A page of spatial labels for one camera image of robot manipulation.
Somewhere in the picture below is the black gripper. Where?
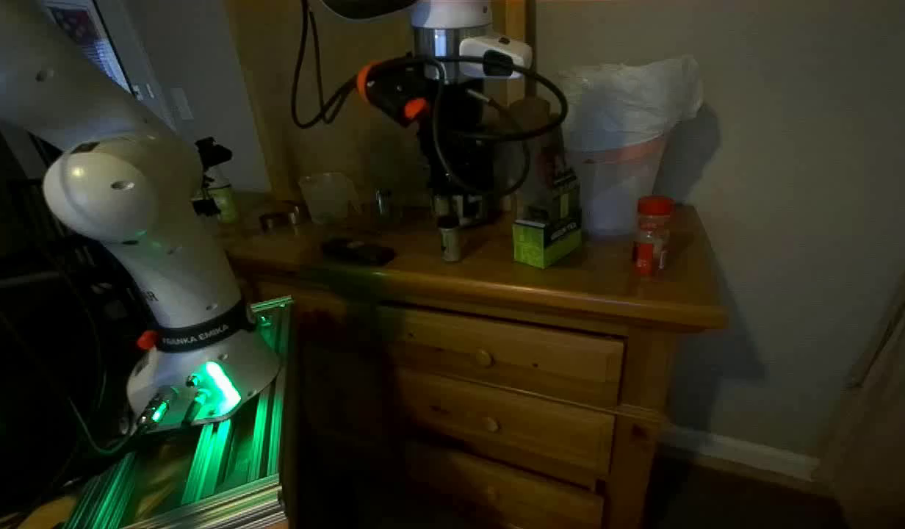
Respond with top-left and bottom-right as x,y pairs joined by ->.
418,82 -> 497,191

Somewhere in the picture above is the small white-label spice bottle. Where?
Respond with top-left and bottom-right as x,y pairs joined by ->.
437,215 -> 468,263

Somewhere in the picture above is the red-lid spice jar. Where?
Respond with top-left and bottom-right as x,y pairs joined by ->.
631,193 -> 679,279

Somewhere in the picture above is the brown paper bag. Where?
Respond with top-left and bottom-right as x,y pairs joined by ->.
497,93 -> 585,231

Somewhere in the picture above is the small clear glass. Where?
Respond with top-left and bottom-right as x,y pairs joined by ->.
365,184 -> 407,231

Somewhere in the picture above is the clear plastic measuring cup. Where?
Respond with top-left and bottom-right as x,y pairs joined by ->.
296,169 -> 362,231

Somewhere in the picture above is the green cardboard box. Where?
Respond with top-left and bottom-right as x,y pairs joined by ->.
510,212 -> 588,270

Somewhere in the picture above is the flat black oval object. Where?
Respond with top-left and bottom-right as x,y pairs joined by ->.
321,235 -> 400,270

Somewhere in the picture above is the white plastic bag bin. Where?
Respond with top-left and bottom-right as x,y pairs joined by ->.
559,53 -> 709,240

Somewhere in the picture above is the wooden dresser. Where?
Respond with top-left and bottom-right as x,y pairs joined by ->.
224,198 -> 729,529

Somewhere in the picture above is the wooden dresser drawer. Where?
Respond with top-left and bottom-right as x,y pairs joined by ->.
372,301 -> 629,409
388,367 -> 620,478
396,441 -> 609,529

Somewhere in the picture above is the white baseboard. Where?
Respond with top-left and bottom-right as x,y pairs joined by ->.
663,423 -> 822,491

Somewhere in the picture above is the black cable with orange connector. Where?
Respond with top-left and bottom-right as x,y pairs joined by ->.
353,53 -> 572,193

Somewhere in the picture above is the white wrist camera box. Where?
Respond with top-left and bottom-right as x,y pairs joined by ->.
459,35 -> 534,82

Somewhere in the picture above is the hanging black cable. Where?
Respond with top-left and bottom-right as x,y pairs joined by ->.
287,0 -> 362,132

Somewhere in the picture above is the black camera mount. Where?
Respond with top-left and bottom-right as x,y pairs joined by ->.
191,134 -> 237,219

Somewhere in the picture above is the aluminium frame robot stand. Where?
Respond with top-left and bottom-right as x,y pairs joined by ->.
15,292 -> 296,529

